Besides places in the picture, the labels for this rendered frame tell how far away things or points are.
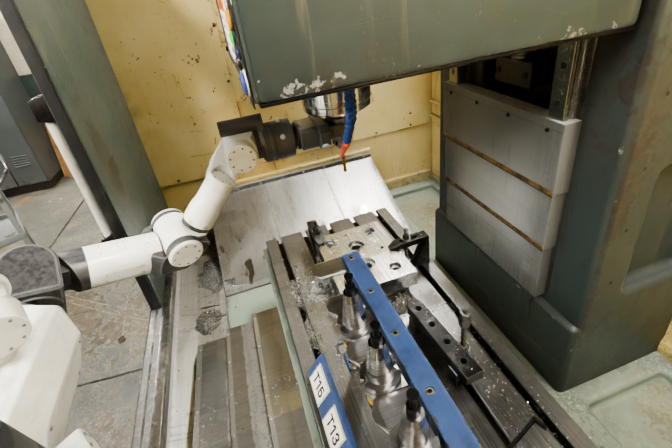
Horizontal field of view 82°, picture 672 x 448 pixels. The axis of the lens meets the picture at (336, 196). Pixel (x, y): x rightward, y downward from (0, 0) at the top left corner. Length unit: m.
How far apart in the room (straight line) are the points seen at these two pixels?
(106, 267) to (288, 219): 1.12
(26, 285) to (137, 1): 1.26
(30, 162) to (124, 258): 4.60
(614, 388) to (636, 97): 0.88
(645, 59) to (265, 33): 0.66
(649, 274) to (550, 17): 0.82
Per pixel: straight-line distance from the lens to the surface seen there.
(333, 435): 0.94
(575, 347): 1.28
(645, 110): 0.93
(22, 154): 5.49
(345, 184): 2.03
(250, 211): 1.96
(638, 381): 1.54
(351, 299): 0.66
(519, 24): 0.70
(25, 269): 0.91
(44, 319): 0.82
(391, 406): 0.63
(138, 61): 1.89
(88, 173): 1.31
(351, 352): 0.69
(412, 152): 2.29
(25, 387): 0.74
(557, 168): 1.01
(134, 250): 0.94
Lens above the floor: 1.75
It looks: 30 degrees down
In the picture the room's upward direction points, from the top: 8 degrees counter-clockwise
